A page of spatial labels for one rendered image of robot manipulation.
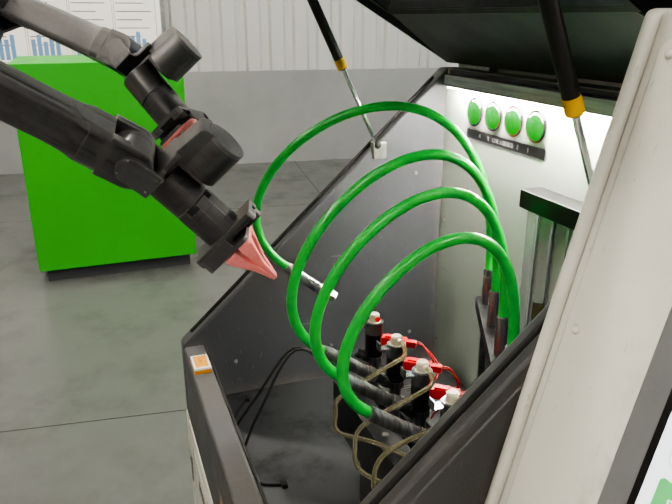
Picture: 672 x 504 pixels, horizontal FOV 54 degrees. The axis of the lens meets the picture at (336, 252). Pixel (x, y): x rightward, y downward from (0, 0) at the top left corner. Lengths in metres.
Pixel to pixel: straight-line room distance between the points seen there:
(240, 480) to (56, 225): 3.47
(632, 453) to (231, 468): 0.56
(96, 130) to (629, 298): 0.60
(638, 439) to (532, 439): 0.13
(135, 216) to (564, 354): 3.79
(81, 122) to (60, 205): 3.44
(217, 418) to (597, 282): 0.65
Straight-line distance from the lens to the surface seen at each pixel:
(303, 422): 1.27
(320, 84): 7.53
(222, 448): 1.02
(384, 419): 0.79
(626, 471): 0.62
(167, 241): 4.37
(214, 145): 0.85
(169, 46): 1.12
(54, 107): 0.84
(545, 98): 1.03
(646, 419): 0.61
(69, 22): 1.32
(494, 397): 0.72
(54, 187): 4.25
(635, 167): 0.64
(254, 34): 7.40
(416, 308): 1.44
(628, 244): 0.63
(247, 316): 1.30
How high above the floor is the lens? 1.54
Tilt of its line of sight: 20 degrees down
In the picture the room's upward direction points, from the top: straight up
